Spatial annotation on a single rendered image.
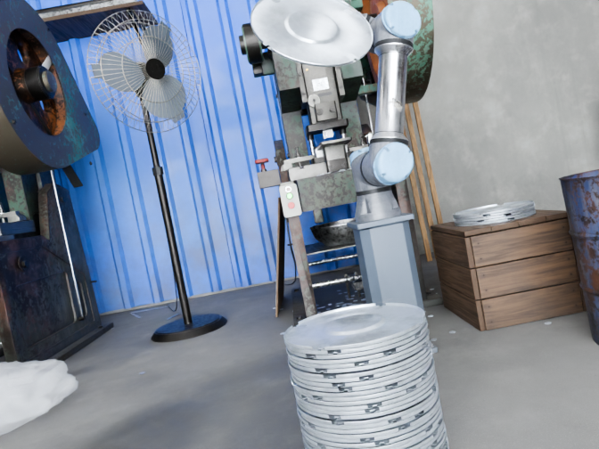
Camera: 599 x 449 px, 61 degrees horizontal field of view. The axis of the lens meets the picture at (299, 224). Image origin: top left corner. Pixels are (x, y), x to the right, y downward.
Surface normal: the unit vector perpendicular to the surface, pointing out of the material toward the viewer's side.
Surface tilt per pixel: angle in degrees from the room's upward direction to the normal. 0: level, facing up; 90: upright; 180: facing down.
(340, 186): 90
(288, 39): 55
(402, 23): 83
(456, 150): 90
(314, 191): 90
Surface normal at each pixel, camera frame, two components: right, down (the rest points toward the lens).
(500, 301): 0.03, 0.05
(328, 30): 0.16, -0.58
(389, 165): 0.25, 0.14
